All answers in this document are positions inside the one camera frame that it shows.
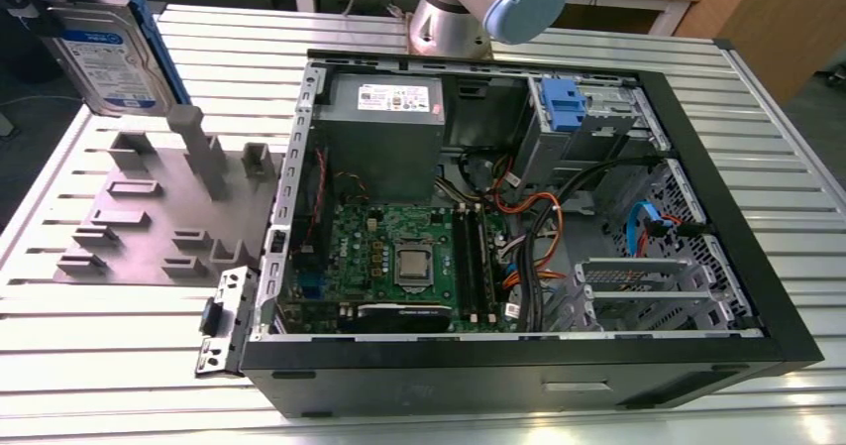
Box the hard disk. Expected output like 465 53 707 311
29 0 195 118

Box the grey parts rack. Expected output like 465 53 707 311
56 106 287 287

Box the grey power supply unit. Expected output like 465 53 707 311
315 71 445 206

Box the green motherboard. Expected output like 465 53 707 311
276 201 523 335

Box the silver CPU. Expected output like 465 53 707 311
397 251 435 283

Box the CPU socket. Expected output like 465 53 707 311
389 238 445 296

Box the blue plastic drive latch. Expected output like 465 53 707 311
537 78 590 133

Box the black graphics card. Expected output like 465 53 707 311
336 301 457 335

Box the metal drive cage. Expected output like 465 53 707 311
513 75 668 188

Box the black RAM slot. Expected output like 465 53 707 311
472 204 499 318
453 205 481 321

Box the black PC case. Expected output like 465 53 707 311
237 47 826 419

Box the brown cabinet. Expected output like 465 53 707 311
672 0 846 104

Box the hinged metal slot bracket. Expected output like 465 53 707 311
195 265 259 378

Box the blue bracket latch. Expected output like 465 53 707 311
200 297 224 336

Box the orange wire bundle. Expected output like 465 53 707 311
493 191 568 295

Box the black cable bundle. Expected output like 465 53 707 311
513 156 662 332

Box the blue data wire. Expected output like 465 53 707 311
624 200 663 259

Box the black plug power wire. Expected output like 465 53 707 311
650 214 714 241

